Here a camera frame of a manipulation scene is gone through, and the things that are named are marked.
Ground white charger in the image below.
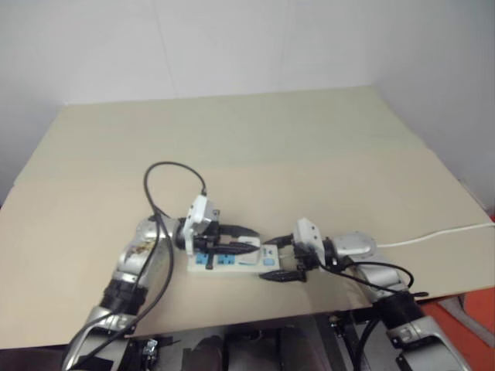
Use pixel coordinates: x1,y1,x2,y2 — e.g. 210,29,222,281
235,230,265,265

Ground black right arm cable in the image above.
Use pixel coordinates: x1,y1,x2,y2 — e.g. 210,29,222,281
324,259,430,371

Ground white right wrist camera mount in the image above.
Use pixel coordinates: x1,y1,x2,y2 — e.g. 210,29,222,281
291,217,323,253

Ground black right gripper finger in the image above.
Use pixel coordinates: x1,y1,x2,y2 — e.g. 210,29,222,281
258,271,302,284
264,233,295,249

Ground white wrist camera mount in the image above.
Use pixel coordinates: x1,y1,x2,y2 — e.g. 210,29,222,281
182,195,221,256
291,217,323,253

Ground metal table frame leg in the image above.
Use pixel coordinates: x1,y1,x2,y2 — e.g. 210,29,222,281
326,311,363,371

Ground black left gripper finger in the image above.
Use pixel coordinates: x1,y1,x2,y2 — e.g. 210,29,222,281
220,223,261,238
216,240,259,255

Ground dark rounded shape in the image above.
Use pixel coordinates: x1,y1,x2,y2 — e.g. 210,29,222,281
188,335,226,371

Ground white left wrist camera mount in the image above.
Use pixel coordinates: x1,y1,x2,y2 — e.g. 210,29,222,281
182,195,221,256

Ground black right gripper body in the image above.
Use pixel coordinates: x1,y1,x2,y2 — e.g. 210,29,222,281
292,241,323,283

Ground small metal bracket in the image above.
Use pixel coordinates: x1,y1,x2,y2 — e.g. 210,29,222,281
142,339,160,365

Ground white power strip cable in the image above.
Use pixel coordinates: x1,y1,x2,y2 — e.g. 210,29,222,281
279,222,495,259

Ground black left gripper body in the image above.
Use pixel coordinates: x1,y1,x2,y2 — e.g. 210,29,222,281
192,221,229,271

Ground white power strip blue sockets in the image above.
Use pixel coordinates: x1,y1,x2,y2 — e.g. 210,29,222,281
186,242,282,278

